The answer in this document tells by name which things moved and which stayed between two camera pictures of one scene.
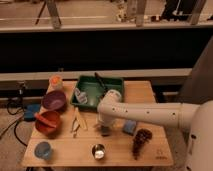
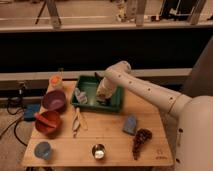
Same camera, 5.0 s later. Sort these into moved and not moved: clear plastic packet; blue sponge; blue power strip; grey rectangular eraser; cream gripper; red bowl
Moved: grey rectangular eraser; cream gripper
Not moved: clear plastic packet; blue sponge; red bowl; blue power strip
